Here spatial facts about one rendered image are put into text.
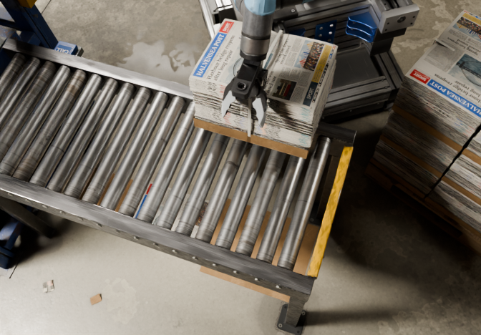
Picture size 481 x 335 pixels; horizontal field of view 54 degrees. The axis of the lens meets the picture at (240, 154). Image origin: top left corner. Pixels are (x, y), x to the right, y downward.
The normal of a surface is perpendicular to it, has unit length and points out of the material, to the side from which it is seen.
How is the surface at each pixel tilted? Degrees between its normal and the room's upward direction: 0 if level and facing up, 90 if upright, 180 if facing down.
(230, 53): 10
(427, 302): 0
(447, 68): 1
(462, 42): 1
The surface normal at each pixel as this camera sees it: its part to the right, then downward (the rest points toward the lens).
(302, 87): -0.01, -0.59
